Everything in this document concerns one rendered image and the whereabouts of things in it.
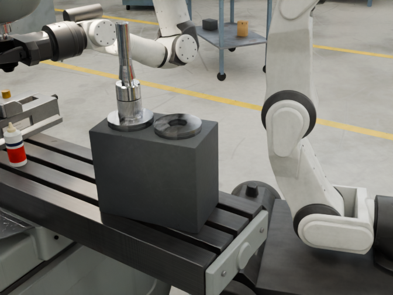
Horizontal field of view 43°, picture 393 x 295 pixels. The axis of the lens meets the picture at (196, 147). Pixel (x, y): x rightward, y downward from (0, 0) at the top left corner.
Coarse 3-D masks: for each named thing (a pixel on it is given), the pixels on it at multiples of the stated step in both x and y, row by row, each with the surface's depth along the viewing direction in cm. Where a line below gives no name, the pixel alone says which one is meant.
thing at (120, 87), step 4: (120, 80) 95; (136, 80) 95; (116, 84) 93; (120, 84) 93; (132, 84) 93; (136, 84) 93; (116, 88) 93; (120, 88) 92; (124, 88) 92; (128, 88) 92; (132, 88) 92; (136, 88) 93
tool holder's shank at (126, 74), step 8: (120, 24) 88; (128, 24) 89; (120, 32) 88; (128, 32) 89; (120, 40) 89; (128, 40) 90; (120, 48) 90; (128, 48) 90; (120, 56) 91; (128, 56) 91; (120, 64) 91; (128, 64) 91; (120, 72) 92; (128, 72) 92; (128, 80) 93
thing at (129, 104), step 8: (120, 96) 93; (128, 96) 93; (136, 96) 93; (120, 104) 94; (128, 104) 93; (136, 104) 94; (120, 112) 95; (128, 112) 94; (136, 112) 95; (128, 120) 95
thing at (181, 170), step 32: (96, 128) 95; (128, 128) 93; (160, 128) 92; (192, 128) 91; (96, 160) 97; (128, 160) 94; (160, 160) 91; (192, 160) 89; (128, 192) 98; (160, 192) 95; (192, 192) 92; (160, 224) 98; (192, 224) 95
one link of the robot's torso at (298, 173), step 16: (272, 112) 129; (288, 112) 127; (304, 112) 126; (272, 128) 130; (288, 128) 129; (304, 128) 128; (272, 144) 132; (288, 144) 131; (304, 144) 139; (272, 160) 136; (288, 160) 134; (304, 160) 137; (288, 176) 140; (304, 176) 139; (320, 176) 143; (288, 192) 143; (304, 192) 142; (320, 192) 140; (336, 192) 149; (304, 208) 143; (320, 208) 141; (336, 208) 142
